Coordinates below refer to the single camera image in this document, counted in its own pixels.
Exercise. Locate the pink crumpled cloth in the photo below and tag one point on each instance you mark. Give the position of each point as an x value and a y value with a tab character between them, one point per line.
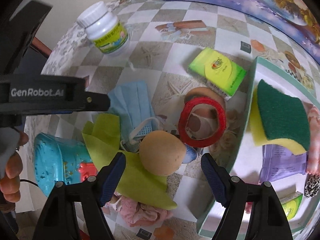
135	213

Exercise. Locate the white pill bottle green label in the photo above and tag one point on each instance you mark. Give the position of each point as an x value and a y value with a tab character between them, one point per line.
103	28

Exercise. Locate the light blue face mask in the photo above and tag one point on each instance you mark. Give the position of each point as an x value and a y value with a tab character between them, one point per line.
130	102

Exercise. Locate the floral painting canvas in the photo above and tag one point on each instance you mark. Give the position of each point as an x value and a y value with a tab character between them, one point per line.
298	19

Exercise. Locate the black white patterned scrunchie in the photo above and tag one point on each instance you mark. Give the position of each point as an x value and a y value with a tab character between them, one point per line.
312	186

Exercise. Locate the tan round sponge puff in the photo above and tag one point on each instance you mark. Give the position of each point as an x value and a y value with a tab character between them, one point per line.
161	153

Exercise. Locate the purple cloth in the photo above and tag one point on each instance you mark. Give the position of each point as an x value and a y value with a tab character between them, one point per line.
279	163

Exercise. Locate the person's left hand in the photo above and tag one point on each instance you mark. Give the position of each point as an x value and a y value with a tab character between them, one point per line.
10	184

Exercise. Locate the teal plastic toy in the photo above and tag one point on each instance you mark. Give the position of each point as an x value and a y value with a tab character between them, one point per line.
57	159

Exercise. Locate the checkered patterned tablecloth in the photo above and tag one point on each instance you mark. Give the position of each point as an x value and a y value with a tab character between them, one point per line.
162	64

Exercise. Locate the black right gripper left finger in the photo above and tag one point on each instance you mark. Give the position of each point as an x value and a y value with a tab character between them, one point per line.
58	217

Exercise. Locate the red pink fluffy scrunchie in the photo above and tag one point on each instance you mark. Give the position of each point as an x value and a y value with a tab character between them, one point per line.
248	207

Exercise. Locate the green tissue pack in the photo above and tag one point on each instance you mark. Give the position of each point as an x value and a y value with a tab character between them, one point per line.
218	72
291	204

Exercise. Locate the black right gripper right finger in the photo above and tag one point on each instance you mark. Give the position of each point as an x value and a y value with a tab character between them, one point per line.
267	219

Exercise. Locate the yellow-green cloth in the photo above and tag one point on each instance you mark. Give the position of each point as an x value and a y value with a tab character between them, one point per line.
102	139

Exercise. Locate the pink white fluffy cloth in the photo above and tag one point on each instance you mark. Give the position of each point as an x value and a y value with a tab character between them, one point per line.
313	156

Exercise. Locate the green yellow scrub sponge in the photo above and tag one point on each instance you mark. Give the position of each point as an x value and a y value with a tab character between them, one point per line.
278	119

